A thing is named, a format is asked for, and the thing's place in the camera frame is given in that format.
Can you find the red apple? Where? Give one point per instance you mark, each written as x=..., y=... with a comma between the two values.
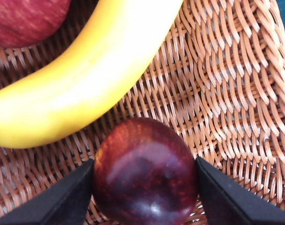
x=22, y=21

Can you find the yellow banana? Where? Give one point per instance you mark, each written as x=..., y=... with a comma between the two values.
x=86, y=77

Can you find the brown wicker basket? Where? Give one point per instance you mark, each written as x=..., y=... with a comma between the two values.
x=215, y=93

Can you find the dark red plum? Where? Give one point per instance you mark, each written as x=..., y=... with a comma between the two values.
x=144, y=173

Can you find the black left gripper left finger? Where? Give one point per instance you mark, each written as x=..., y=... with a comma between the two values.
x=55, y=204

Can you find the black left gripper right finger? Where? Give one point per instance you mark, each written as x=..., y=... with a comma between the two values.
x=233, y=204

